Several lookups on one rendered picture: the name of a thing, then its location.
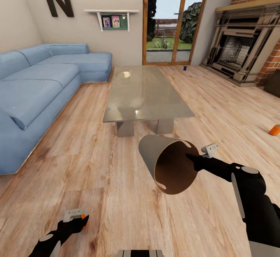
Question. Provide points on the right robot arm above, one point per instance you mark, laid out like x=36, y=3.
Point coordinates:
x=261, y=216

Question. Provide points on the door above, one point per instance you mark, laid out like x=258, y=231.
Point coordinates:
x=170, y=28

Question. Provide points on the coffee table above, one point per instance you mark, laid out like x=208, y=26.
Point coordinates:
x=140, y=93

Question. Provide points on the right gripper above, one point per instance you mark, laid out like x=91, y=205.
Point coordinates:
x=208, y=164

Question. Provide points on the trash can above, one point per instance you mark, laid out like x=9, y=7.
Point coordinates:
x=166, y=160

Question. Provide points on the shelf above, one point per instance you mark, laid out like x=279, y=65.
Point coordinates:
x=124, y=17

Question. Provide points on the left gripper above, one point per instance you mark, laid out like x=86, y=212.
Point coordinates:
x=74, y=226

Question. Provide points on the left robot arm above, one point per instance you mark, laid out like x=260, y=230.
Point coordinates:
x=50, y=244

